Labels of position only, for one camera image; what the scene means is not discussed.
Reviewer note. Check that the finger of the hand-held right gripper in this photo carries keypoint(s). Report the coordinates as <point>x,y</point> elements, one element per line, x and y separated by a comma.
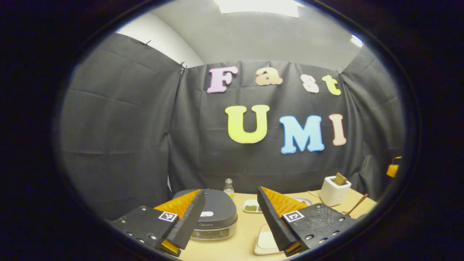
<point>393,169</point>

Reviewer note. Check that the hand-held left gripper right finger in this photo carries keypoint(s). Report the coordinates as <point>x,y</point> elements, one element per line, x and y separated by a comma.
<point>272,221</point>

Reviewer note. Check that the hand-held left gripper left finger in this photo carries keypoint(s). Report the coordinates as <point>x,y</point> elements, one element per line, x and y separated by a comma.
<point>190,224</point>

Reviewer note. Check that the white rice tray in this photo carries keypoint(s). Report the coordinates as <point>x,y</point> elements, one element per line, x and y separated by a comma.
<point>266,241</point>

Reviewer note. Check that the black silver rice cooker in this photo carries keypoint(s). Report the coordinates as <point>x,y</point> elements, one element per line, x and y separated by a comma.
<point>217,210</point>

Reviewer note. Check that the brown wooden spoon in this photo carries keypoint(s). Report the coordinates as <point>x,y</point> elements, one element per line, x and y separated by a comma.
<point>357,204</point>

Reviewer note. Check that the white divided grain dish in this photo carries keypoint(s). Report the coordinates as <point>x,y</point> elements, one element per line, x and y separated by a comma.
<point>250,207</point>

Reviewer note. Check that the small glass bottle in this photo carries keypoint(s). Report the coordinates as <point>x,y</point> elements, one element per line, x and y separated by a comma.
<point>228,188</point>

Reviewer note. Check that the brown toast slice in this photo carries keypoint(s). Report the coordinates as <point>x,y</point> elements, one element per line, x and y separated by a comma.
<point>340,179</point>

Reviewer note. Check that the white toaster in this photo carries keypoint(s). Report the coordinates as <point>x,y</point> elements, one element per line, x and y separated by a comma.
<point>333,194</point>

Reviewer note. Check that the small ceiling light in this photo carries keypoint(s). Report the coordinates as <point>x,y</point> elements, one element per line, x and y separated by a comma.
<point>357,40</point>

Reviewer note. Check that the large ceiling light panel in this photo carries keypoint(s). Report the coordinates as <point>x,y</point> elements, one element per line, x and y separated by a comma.
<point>259,6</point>

